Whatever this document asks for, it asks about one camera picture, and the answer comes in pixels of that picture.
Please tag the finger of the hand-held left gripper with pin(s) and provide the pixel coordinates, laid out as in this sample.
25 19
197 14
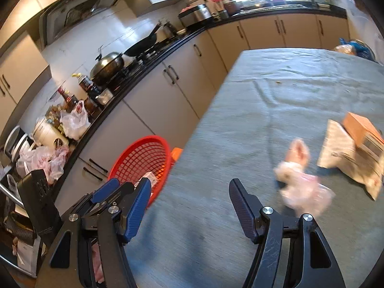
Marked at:
105 187

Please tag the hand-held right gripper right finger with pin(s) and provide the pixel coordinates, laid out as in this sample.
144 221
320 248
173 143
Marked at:
243 213

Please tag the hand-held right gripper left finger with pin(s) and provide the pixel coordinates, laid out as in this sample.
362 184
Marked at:
138 210

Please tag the white carton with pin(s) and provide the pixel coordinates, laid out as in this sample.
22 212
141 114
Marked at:
149 179

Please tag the red plastic basket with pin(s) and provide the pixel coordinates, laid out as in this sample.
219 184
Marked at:
135 159

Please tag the knotted white plastic bag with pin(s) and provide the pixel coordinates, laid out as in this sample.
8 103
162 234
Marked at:
300 183

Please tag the white and pink plastic bag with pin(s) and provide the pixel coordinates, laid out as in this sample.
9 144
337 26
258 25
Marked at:
42 160

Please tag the orange plastic item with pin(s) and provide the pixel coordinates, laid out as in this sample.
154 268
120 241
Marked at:
176 156

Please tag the white electric cooker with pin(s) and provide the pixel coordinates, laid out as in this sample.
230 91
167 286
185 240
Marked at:
46 135

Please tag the small steel container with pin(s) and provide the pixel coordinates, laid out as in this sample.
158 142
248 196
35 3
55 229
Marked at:
104 96

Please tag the dark sauce bottle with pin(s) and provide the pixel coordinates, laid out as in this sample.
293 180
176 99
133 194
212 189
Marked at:
67 99
87 85

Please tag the grey-blue tablecloth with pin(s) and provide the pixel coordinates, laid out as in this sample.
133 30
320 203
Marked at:
255 111

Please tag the beige paper packet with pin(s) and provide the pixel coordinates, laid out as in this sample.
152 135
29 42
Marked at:
336 147

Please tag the beige base cabinets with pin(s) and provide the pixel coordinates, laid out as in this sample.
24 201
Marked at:
180 96

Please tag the steel wok with lid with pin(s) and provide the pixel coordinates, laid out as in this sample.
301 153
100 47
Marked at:
108 64

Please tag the gas stove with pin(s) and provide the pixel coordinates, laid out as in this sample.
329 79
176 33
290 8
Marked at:
150 54

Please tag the orange box with barcode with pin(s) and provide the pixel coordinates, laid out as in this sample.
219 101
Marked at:
360 129

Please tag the black wok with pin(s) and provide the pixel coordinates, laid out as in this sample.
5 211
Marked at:
141 45

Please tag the steel range hood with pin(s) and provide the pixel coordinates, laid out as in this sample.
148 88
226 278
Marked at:
84 6

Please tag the black countertop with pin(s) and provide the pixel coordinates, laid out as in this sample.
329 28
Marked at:
210 24

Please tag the steel rice cooker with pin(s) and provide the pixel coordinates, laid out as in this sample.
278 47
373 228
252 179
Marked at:
195 15

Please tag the blue plastic bag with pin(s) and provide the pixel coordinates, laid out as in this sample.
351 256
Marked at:
360 48

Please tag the dark pot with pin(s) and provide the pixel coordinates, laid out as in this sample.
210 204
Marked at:
231 7

